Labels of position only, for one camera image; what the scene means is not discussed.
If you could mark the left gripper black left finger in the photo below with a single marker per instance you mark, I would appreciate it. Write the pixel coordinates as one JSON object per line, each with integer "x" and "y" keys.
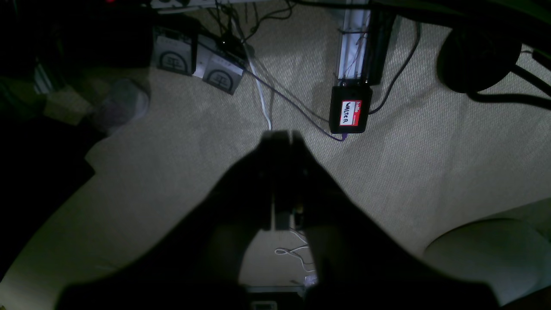
{"x": 196, "y": 266}

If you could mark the grey foot pedal left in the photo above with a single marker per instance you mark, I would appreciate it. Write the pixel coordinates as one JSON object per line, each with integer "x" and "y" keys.
{"x": 174, "y": 51}

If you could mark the aluminium frame leg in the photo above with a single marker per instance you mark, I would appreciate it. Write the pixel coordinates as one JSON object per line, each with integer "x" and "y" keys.
{"x": 365, "y": 37}

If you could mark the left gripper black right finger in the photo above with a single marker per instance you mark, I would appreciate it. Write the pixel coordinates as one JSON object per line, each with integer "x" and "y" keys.
{"x": 359, "y": 266}

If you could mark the black office chair base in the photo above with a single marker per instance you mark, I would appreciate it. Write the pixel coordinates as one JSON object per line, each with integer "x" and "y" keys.
{"x": 471, "y": 61}

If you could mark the black box with name tag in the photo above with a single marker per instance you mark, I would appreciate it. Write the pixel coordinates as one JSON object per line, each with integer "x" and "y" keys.
{"x": 349, "y": 109}

